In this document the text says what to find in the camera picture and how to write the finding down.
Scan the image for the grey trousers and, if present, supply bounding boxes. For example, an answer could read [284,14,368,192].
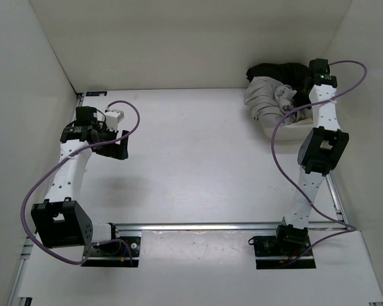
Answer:
[244,76,310,128]

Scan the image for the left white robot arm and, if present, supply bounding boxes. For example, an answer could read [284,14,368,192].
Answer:
[31,106,128,255]

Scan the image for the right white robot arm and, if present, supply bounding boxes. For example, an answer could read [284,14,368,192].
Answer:
[274,59,349,255]

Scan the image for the beige trousers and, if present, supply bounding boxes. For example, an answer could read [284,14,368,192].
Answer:
[294,118,313,126]

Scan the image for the black trousers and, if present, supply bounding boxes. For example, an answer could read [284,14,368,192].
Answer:
[246,62,310,107]

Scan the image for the black label sticker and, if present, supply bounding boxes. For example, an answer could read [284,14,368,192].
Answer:
[85,91,108,97]

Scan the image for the white laundry basket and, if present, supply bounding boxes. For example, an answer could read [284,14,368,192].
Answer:
[254,106,313,141]

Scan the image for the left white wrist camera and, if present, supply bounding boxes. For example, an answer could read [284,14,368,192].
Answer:
[105,109,124,131]

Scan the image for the left aluminium rail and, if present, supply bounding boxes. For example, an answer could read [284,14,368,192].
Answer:
[65,93,84,131]

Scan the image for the aluminium rail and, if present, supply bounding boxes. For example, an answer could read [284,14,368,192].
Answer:
[65,93,84,131]
[112,222,279,236]
[326,174,348,223]

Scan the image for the front aluminium rail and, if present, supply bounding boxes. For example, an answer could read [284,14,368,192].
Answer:
[112,222,279,236]

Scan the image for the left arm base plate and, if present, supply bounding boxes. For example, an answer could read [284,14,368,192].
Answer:
[82,236,141,268]

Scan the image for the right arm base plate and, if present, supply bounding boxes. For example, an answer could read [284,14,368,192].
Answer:
[248,236,316,270]

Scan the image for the right aluminium rail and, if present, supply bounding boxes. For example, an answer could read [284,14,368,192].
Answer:
[326,174,348,223]

